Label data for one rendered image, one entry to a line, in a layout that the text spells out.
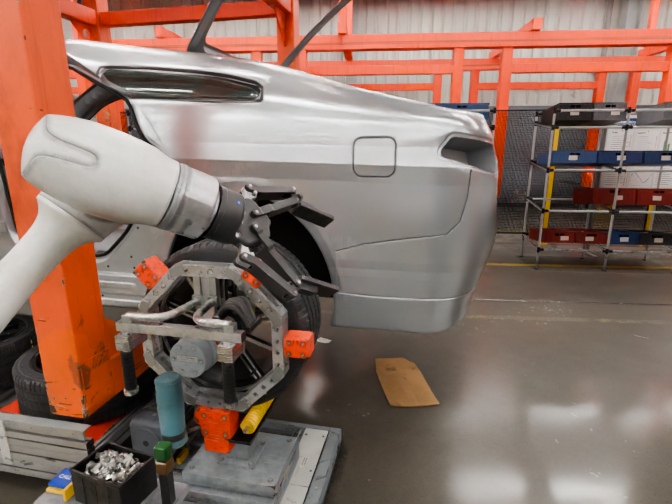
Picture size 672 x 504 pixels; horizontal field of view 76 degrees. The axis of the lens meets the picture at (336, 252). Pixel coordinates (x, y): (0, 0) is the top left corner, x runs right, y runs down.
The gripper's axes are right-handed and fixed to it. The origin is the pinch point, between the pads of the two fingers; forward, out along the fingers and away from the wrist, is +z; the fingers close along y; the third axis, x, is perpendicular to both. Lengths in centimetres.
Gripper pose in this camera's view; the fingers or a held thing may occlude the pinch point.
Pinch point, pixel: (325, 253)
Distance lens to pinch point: 70.1
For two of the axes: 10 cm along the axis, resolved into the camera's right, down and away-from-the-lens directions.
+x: 6.2, -4.5, -6.4
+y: 0.6, 8.4, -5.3
